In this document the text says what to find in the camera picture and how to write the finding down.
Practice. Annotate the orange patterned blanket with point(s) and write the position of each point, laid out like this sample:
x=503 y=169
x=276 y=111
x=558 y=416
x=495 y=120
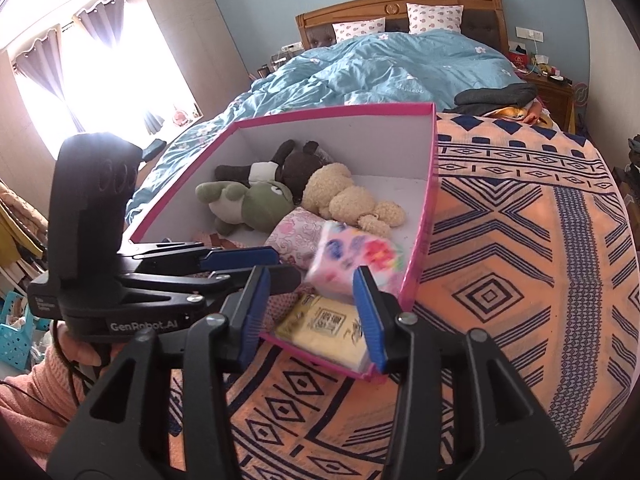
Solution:
x=500 y=260

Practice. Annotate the blue plastic basket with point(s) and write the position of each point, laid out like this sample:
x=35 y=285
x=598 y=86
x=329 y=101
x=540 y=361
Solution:
x=17 y=335

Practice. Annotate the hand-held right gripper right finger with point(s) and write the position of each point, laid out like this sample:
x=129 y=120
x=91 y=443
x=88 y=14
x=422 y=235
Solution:
x=367 y=320

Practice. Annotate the wooden nightstand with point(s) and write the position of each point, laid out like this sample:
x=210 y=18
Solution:
x=550 y=100

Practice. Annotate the pink cardboard box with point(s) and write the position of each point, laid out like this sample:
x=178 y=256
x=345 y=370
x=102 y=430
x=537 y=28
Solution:
x=350 y=145

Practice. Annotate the red box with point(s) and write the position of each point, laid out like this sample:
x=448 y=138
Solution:
x=518 y=59

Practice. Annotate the wooden headboard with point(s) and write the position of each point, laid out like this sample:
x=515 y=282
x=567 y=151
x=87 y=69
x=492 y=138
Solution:
x=350 y=10

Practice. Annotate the brown knitted plush toy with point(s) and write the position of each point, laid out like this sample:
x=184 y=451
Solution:
x=295 y=167

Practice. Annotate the green plush frog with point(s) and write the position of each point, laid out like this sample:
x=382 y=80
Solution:
x=260 y=205

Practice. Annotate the pink toy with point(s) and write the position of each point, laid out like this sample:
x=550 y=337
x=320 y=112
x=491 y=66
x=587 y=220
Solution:
x=181 y=116

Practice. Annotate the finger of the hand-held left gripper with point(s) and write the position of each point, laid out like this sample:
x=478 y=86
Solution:
x=200 y=285
x=235 y=259

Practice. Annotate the grey curtain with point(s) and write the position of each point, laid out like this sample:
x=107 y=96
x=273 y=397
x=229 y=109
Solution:
x=105 y=30
x=45 y=80

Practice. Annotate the pink tissue pack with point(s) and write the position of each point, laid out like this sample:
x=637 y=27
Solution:
x=345 y=260

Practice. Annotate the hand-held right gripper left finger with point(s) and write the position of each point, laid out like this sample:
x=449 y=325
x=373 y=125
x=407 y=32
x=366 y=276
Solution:
x=250 y=310

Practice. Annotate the white patterned pillow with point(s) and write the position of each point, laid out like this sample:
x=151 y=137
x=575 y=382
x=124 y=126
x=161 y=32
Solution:
x=360 y=29
x=435 y=17

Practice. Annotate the blue duvet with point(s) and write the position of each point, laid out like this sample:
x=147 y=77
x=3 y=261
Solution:
x=375 y=70

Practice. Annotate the person's left hand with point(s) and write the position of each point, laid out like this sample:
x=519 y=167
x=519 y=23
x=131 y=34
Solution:
x=82 y=352

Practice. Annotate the pink floral pouch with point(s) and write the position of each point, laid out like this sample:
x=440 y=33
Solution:
x=300 y=232

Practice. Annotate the yellow cloth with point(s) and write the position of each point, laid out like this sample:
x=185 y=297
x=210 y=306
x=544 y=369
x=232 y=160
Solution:
x=507 y=111

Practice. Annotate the yellow tissue pack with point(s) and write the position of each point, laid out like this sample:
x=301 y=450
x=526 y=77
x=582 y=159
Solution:
x=325 y=330

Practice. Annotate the dark grey clothing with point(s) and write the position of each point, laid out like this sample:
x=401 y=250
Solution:
x=490 y=97

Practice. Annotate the white wall socket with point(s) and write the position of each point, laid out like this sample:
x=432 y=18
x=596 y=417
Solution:
x=528 y=34

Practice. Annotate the yellow garment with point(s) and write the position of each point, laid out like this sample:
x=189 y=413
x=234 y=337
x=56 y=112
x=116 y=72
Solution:
x=15 y=220

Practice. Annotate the cream plush bear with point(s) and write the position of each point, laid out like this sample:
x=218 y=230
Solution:
x=345 y=200

